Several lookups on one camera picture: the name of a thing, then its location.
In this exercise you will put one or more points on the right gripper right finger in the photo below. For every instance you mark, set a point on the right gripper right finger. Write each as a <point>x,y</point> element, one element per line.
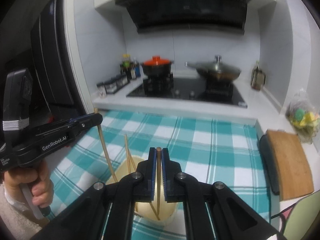
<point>212,211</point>

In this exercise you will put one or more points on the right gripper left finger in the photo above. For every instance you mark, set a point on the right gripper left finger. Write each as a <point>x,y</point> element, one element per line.
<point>105,211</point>

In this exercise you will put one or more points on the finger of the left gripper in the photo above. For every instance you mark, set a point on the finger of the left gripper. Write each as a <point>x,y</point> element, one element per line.
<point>78,119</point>
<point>92,120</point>

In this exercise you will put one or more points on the wooden chopstick one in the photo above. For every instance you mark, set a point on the wooden chopstick one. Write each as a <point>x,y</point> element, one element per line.
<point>106,153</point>

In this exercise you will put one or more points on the wooden chopstick four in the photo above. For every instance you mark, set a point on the wooden chopstick four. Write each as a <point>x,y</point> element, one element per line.
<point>129,165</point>

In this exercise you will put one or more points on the wooden chopstick two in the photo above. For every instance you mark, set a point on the wooden chopstick two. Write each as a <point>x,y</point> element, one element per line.
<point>131,159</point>

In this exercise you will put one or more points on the left hand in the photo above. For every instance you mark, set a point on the left hand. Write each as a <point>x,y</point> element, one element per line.
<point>39,179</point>

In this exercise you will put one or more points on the spice jar rack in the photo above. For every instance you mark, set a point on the spice jar rack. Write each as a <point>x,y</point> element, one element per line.
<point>112,85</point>

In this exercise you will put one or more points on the teal plaid tablecloth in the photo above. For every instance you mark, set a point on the teal plaid tablecloth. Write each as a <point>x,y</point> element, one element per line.
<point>209,150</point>

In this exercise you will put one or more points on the sauce bottles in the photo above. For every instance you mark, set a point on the sauce bottles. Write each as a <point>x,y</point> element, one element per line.
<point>130,67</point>

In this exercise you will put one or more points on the black padded mat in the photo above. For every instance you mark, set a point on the black padded mat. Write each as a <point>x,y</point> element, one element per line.
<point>269,164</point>

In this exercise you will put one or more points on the wooden cutting board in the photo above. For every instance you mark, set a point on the wooden cutting board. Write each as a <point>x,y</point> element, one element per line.
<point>293,170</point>

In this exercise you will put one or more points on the green oven mitt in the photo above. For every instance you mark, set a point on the green oven mitt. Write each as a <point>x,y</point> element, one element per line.
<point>301,220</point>

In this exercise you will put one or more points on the black pot orange lid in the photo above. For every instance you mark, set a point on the black pot orange lid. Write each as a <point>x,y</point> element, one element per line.
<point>156,66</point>

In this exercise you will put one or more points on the black refrigerator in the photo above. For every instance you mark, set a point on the black refrigerator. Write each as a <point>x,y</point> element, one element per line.
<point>33,36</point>

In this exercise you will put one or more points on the black gas stove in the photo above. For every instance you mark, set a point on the black gas stove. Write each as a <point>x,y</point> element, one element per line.
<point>200,89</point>

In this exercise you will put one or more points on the bag of sponges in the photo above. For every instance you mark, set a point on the bag of sponges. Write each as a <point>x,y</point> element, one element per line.
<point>303,116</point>

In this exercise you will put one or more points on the glass french press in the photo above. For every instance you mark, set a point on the glass french press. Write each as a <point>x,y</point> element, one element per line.
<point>258,77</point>

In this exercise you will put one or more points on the black wok glass lid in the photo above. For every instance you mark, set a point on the black wok glass lid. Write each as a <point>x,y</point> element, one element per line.
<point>216,69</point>

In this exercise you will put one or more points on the black range hood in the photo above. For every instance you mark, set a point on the black range hood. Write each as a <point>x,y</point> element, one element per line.
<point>223,27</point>

